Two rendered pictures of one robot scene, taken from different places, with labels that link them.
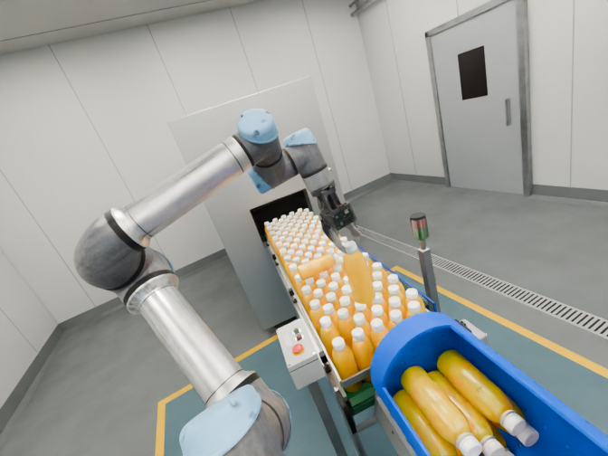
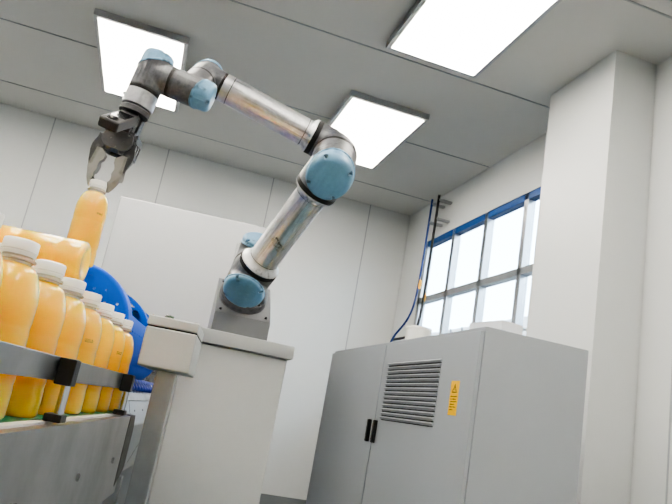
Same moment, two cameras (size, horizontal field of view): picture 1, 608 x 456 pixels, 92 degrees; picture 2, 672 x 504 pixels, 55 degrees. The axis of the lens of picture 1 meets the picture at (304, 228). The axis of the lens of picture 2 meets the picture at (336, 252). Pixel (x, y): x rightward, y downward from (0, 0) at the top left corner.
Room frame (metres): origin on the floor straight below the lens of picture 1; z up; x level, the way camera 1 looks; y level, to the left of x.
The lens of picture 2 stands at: (2.18, 0.53, 0.96)
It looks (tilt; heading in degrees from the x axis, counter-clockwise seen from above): 14 degrees up; 183
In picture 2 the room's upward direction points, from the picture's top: 10 degrees clockwise
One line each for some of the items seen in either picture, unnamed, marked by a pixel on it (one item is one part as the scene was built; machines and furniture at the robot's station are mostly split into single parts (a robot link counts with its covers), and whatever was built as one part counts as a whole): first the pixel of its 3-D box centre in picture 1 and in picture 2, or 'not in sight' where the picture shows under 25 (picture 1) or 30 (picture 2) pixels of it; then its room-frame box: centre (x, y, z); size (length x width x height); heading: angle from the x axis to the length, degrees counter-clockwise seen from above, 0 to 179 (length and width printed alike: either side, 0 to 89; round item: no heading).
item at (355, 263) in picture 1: (357, 273); (87, 225); (0.78, -0.11, 1.28); 0.07 x 0.07 x 0.19
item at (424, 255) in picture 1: (441, 344); not in sight; (1.09, -0.46, 0.55); 0.04 x 0.04 x 1.10; 10
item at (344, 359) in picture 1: (346, 365); (112, 367); (0.75, 0.01, 0.99); 0.07 x 0.07 x 0.19
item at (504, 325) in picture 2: not in sight; (494, 332); (-0.82, 1.15, 1.48); 0.24 x 0.12 x 0.08; 26
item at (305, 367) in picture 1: (299, 350); (173, 347); (0.81, 0.15, 1.05); 0.20 x 0.10 x 0.10; 10
